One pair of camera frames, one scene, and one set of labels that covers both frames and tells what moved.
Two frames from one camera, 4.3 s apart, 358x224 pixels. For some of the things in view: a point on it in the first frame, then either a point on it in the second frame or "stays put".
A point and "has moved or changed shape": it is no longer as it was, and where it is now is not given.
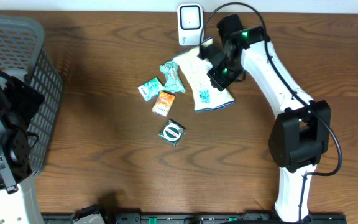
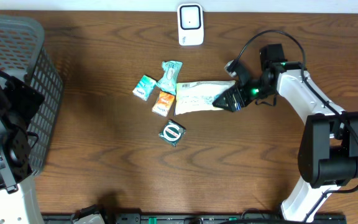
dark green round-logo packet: (173, 132) stays put
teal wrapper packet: (174, 81) has moved or changed shape
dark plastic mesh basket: (15, 45) stays put
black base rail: (191, 218) stays put
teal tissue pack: (151, 89) has moved or changed shape
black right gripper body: (224, 71) to (253, 88)
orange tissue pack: (163, 103) stays put
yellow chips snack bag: (194, 69) to (199, 96)
